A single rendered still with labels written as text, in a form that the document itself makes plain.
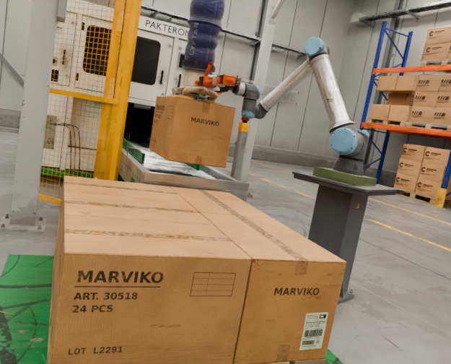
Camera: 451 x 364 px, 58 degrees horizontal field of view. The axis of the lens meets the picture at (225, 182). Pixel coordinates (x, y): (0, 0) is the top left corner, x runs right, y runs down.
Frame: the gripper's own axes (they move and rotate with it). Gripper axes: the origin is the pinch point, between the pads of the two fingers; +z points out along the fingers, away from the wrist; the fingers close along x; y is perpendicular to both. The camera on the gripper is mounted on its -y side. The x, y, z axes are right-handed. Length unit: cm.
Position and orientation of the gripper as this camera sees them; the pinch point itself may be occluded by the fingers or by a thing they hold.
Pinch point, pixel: (208, 81)
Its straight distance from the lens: 267.7
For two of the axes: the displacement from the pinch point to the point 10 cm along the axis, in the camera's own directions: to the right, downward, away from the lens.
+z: -9.2, -1.0, -3.9
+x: 1.7, -9.8, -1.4
